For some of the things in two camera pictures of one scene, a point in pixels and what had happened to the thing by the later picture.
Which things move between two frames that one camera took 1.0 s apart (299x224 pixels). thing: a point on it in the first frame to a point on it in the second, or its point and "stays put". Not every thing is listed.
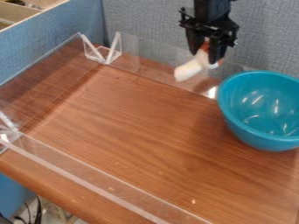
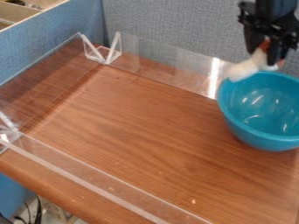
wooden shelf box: (16, 10) stays put
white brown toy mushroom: (197, 63) to (251, 65)
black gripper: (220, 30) to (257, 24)
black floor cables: (37, 214) stays put
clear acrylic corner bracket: (99, 53) stays put
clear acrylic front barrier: (156, 207) stays put
